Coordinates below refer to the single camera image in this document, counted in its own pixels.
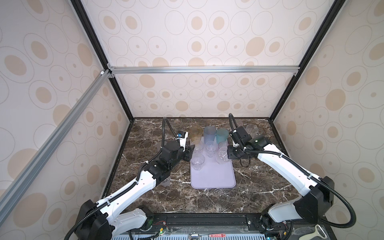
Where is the teal dimpled plastic cup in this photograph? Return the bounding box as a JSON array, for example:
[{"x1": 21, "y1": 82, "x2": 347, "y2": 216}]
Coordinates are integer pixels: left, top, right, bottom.
[{"x1": 216, "y1": 128, "x2": 229, "y2": 144}]

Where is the clear small tumbler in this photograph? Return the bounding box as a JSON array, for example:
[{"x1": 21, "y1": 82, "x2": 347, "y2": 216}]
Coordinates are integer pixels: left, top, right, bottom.
[{"x1": 192, "y1": 140, "x2": 205, "y2": 153}]

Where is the blue grey plastic cup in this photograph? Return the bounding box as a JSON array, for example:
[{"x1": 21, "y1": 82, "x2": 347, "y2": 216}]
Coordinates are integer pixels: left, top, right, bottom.
[{"x1": 204, "y1": 126, "x2": 217, "y2": 144}]

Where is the clear cup front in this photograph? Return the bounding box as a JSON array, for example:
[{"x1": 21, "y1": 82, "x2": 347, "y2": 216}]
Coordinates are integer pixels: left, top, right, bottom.
[{"x1": 160, "y1": 177, "x2": 171, "y2": 187}]

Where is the amber plastic cup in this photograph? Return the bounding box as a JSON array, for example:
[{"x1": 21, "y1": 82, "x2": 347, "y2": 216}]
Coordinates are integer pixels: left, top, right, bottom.
[{"x1": 189, "y1": 126, "x2": 204, "y2": 142}]

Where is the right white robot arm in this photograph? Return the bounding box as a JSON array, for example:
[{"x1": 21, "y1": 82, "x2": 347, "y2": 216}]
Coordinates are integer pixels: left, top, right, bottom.
[{"x1": 227, "y1": 114, "x2": 357, "y2": 230}]

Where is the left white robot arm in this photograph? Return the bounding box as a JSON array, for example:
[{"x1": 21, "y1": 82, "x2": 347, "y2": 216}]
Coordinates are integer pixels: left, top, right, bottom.
[{"x1": 65, "y1": 130, "x2": 195, "y2": 240}]

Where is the lavender plastic tray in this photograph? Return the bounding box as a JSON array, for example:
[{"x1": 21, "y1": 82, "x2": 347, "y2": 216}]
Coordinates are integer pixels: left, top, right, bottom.
[{"x1": 191, "y1": 149, "x2": 236, "y2": 189}]

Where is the white peeler tool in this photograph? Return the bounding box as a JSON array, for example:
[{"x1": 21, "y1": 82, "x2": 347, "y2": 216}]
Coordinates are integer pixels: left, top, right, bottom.
[{"x1": 299, "y1": 224, "x2": 328, "y2": 240}]

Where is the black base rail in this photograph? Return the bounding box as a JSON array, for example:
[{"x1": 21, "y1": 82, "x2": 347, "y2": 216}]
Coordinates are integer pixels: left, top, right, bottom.
[{"x1": 130, "y1": 213, "x2": 336, "y2": 240}]

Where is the aluminium frame bar back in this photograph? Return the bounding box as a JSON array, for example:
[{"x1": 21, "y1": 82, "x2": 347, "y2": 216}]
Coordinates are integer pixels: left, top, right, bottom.
[{"x1": 101, "y1": 65, "x2": 300, "y2": 76}]

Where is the aluminium frame bar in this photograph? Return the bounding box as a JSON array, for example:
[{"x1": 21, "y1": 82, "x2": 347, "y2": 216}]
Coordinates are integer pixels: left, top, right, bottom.
[
  {"x1": 1, "y1": 69, "x2": 111, "y2": 225},
  {"x1": 101, "y1": 65, "x2": 300, "y2": 76}
]

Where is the aluminium frame bar left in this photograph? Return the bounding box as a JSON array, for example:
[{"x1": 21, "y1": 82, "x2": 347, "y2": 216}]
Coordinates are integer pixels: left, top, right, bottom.
[{"x1": 1, "y1": 69, "x2": 111, "y2": 225}]

